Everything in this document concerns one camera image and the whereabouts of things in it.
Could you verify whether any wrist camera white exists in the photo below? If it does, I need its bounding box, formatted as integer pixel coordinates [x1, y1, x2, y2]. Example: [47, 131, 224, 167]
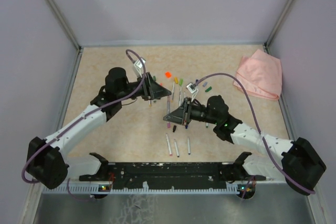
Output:
[186, 82, 198, 102]
[133, 57, 145, 78]

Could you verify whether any grey transparent pen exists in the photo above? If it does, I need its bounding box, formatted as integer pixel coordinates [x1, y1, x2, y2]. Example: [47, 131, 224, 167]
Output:
[166, 95, 171, 114]

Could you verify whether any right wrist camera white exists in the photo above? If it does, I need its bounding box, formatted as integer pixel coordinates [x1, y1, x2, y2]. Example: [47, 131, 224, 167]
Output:
[186, 82, 198, 102]

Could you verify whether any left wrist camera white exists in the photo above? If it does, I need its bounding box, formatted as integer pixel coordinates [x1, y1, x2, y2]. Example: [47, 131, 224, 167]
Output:
[133, 57, 145, 78]

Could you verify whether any black cap white marker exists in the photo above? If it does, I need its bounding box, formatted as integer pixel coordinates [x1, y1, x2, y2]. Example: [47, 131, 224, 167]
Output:
[174, 139, 180, 157]

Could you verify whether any orange highlighter cap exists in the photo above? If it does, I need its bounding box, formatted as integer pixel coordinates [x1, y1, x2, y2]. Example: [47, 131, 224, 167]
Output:
[165, 72, 172, 78]

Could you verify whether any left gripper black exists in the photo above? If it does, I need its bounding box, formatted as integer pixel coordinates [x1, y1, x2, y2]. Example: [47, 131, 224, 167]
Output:
[118, 72, 172, 101]

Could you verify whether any pink cloth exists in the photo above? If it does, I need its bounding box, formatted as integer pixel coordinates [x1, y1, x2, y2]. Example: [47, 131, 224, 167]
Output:
[233, 49, 282, 101]

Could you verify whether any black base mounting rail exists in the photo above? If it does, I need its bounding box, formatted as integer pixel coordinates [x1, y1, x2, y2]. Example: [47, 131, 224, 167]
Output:
[79, 162, 251, 190]

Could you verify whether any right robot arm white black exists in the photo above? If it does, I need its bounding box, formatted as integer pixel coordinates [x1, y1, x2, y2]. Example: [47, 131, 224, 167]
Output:
[163, 95, 327, 196]

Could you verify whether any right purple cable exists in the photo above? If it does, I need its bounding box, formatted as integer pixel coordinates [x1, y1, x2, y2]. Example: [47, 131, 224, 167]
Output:
[195, 72, 317, 200]

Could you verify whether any pink cap white marker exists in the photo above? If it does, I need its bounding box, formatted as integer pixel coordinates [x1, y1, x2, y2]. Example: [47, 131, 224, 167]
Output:
[166, 133, 173, 156]

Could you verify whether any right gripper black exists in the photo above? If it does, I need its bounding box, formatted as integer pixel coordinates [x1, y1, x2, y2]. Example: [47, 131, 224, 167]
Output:
[164, 97, 218, 126]

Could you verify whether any lime cap white marker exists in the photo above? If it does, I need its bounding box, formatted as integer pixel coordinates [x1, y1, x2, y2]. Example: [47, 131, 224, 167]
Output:
[178, 85, 182, 106]

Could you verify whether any purple cable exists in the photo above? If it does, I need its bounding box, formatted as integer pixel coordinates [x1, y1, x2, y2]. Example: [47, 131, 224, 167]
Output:
[21, 49, 146, 202]
[195, 72, 317, 200]

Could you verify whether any yellow marker pen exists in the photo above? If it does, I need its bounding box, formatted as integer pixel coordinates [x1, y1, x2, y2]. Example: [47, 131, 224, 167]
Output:
[170, 81, 175, 102]

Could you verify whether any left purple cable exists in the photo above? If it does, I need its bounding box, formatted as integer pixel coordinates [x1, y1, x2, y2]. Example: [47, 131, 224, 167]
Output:
[21, 49, 146, 202]

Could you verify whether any small blue cap marker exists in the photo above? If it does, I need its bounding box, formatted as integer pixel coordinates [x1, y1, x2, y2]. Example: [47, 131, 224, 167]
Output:
[187, 137, 191, 155]

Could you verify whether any grey slotted cable duct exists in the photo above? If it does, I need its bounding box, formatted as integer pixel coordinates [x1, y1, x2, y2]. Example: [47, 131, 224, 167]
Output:
[43, 183, 240, 195]

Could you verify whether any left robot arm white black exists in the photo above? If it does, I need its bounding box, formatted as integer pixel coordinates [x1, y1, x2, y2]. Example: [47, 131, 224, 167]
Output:
[22, 67, 171, 189]

